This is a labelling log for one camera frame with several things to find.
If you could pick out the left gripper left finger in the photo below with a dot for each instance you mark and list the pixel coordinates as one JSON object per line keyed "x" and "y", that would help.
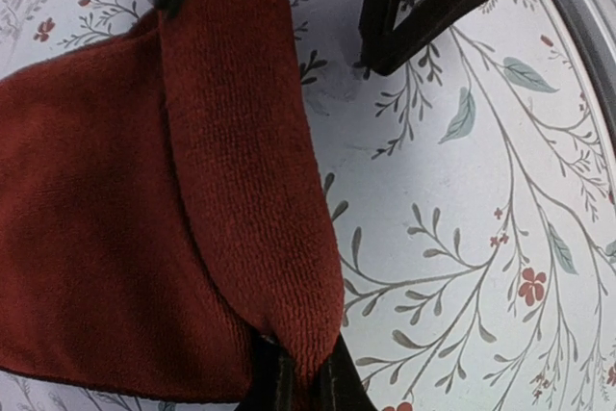
{"x": 272, "y": 384}

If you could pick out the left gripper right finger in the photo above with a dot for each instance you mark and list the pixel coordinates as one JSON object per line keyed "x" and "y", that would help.
{"x": 338, "y": 386}

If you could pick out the aluminium front rail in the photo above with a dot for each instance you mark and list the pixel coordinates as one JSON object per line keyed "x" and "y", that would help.
{"x": 592, "y": 26}

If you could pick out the dark red towel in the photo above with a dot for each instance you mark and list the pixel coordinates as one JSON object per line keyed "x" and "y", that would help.
{"x": 161, "y": 204}

